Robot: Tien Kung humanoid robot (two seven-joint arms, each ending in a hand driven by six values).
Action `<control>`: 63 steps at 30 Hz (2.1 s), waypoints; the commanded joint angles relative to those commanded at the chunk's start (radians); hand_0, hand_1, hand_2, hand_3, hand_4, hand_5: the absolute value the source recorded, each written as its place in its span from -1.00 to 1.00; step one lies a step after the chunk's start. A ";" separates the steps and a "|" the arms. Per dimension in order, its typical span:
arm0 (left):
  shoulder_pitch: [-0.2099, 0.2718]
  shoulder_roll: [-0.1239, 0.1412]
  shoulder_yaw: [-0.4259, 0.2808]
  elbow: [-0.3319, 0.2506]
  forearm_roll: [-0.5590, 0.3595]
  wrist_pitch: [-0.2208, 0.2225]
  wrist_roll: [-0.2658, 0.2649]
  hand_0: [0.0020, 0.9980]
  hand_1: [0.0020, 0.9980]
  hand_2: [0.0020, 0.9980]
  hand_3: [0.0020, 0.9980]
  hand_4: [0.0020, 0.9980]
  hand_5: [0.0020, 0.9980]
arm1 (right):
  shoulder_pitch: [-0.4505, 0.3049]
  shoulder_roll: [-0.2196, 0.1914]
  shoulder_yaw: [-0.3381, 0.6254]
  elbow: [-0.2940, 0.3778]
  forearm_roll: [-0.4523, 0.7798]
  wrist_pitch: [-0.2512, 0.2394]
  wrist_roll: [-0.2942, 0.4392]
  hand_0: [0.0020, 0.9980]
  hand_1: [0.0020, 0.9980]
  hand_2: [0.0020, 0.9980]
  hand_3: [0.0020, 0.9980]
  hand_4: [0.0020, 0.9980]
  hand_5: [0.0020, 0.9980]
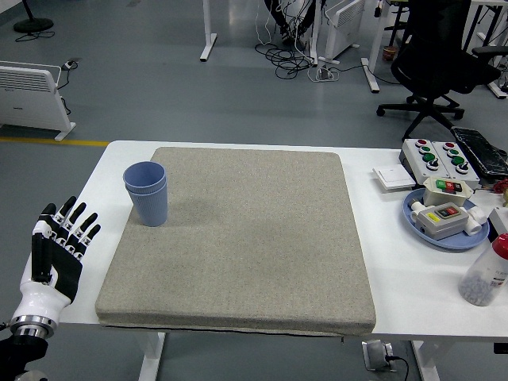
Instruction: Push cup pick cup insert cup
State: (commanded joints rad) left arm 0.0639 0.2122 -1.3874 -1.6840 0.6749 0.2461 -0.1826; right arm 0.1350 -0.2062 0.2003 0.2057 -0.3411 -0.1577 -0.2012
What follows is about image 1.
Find person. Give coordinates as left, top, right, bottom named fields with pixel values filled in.
left=264, top=0, right=321, bottom=41

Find white desk leg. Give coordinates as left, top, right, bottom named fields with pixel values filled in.
left=199, top=0, right=218, bottom=62

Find large white panel heater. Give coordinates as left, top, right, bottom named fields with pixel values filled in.
left=0, top=60, right=77, bottom=143

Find large white pipe fitting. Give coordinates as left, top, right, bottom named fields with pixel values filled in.
left=464, top=206, right=490, bottom=236

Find white cable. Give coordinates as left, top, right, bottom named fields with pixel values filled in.
left=255, top=0, right=275, bottom=45

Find black cable tangle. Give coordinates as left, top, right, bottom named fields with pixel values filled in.
left=254, top=41, right=318, bottom=80

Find clear bottle red cap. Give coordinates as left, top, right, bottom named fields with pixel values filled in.
left=459, top=233, right=508, bottom=307

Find grey switch box yellow label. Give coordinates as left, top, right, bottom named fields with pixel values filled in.
left=410, top=202, right=469, bottom=241

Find black wrapped keyboard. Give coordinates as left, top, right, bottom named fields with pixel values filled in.
left=451, top=125, right=508, bottom=179

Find white desk frame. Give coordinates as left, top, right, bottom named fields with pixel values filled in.
left=360, top=0, right=412, bottom=94

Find black round stand base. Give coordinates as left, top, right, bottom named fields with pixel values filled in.
left=13, top=0, right=56, bottom=33

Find grey-brown fabric mat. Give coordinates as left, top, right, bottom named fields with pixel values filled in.
left=94, top=146, right=377, bottom=338

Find white push-button control box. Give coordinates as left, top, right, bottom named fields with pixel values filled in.
left=431, top=140, right=482, bottom=190
left=398, top=138, right=452, bottom=187

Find white table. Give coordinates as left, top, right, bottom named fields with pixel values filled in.
left=16, top=139, right=508, bottom=381

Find white panel heater on feet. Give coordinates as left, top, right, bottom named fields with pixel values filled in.
left=318, top=0, right=367, bottom=65

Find white desk with long foot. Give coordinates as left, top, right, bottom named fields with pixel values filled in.
left=464, top=0, right=508, bottom=100

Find blue round plate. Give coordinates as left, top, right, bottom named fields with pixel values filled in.
left=402, top=188, right=491, bottom=250

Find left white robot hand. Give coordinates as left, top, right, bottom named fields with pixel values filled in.
left=10, top=195, right=102, bottom=323

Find silver floor socket box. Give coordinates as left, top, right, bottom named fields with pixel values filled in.
left=361, top=340, right=398, bottom=373

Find black office chair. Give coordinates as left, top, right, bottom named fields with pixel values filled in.
left=375, top=0, right=503, bottom=140

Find white power strip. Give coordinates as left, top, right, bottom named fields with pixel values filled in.
left=315, top=65, right=338, bottom=83

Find white wall switch plate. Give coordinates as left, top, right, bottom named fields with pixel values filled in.
left=371, top=164, right=417, bottom=194

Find blue ribbed plastic cup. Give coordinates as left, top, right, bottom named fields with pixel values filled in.
left=121, top=160, right=167, bottom=195
left=125, top=184, right=170, bottom=228

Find cream switch box coloured buttons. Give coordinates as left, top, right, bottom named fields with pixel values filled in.
left=421, top=176, right=475, bottom=207

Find black socket cable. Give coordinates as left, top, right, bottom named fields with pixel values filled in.
left=387, top=355, right=410, bottom=381

